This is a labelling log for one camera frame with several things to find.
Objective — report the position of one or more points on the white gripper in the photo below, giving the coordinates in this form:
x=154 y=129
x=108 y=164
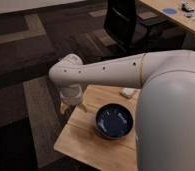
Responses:
x=71 y=95

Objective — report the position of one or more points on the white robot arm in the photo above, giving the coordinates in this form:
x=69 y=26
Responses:
x=165 y=113

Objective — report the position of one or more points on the dark blue ceramic bowl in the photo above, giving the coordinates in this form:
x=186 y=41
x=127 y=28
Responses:
x=113 y=121

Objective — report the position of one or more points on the small white block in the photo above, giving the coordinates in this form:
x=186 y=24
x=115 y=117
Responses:
x=127 y=92

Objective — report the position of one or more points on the black office chair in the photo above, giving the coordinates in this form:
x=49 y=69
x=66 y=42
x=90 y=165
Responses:
x=124 y=25

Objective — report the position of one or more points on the blue round coaster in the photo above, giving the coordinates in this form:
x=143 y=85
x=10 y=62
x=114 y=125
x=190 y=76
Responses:
x=169 y=10

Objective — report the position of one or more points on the wooden desk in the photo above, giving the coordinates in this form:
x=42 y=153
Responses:
x=178 y=18

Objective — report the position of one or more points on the small clutter on desk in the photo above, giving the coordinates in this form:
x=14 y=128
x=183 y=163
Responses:
x=187 y=9

